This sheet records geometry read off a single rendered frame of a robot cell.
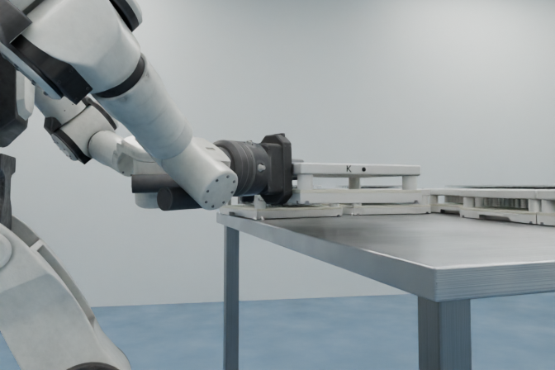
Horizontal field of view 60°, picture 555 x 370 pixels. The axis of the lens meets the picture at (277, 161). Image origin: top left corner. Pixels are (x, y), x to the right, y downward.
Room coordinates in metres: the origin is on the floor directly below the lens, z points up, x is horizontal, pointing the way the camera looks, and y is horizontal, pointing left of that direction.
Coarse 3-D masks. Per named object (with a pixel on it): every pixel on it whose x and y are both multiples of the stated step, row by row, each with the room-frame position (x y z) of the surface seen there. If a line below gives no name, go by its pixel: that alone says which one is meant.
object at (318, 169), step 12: (300, 168) 0.82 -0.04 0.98; (312, 168) 0.82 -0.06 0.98; (324, 168) 0.83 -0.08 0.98; (336, 168) 0.84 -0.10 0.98; (360, 168) 0.85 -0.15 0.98; (372, 168) 0.86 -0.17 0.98; (384, 168) 0.87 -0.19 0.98; (396, 168) 0.88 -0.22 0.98; (408, 168) 0.89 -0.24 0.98; (420, 168) 0.90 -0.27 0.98
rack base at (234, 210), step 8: (224, 208) 1.31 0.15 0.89; (232, 208) 1.26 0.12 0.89; (240, 208) 1.22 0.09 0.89; (248, 208) 1.18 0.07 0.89; (272, 208) 1.15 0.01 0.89; (280, 208) 1.16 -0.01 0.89; (288, 208) 1.17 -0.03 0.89; (296, 208) 1.18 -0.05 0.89; (304, 208) 1.19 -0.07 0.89; (312, 208) 1.20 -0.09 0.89; (320, 208) 1.22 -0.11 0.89; (328, 208) 1.23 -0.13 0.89; (336, 208) 1.24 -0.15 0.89; (248, 216) 1.18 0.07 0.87; (256, 216) 1.13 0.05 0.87; (264, 216) 1.14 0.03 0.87; (272, 216) 1.15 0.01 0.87; (280, 216) 1.16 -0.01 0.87; (288, 216) 1.17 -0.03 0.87; (296, 216) 1.18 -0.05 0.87; (304, 216) 1.19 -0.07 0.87; (312, 216) 1.20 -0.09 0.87; (320, 216) 1.22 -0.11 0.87
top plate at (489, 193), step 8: (464, 192) 1.20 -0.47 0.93; (472, 192) 1.17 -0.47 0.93; (480, 192) 1.14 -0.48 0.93; (488, 192) 1.12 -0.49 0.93; (496, 192) 1.09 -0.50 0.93; (504, 192) 1.07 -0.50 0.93; (512, 192) 1.04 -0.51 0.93; (520, 192) 1.02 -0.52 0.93; (528, 192) 1.00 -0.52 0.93; (536, 192) 0.98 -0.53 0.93
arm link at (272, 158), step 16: (256, 144) 0.77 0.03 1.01; (272, 144) 0.80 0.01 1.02; (288, 144) 0.82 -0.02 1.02; (256, 160) 0.73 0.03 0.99; (272, 160) 0.79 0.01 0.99; (288, 160) 0.82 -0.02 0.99; (256, 176) 0.74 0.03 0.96; (272, 176) 0.79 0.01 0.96; (288, 176) 0.82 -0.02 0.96; (256, 192) 0.77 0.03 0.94; (272, 192) 0.80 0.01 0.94; (288, 192) 0.82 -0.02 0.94
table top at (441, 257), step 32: (224, 224) 1.40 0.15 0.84; (256, 224) 1.08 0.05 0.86; (288, 224) 1.01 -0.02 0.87; (320, 224) 1.01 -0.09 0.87; (352, 224) 1.01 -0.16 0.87; (384, 224) 1.01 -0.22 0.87; (416, 224) 1.01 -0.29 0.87; (448, 224) 1.01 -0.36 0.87; (480, 224) 1.01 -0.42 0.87; (512, 224) 1.01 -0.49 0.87; (320, 256) 0.74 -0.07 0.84; (352, 256) 0.64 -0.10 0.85; (384, 256) 0.56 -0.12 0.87; (416, 256) 0.54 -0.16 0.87; (448, 256) 0.54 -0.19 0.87; (480, 256) 0.54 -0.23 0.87; (512, 256) 0.54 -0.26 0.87; (544, 256) 0.54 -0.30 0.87; (416, 288) 0.50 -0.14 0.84; (448, 288) 0.48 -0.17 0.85; (480, 288) 0.49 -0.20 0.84; (512, 288) 0.50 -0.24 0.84; (544, 288) 0.52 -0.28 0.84
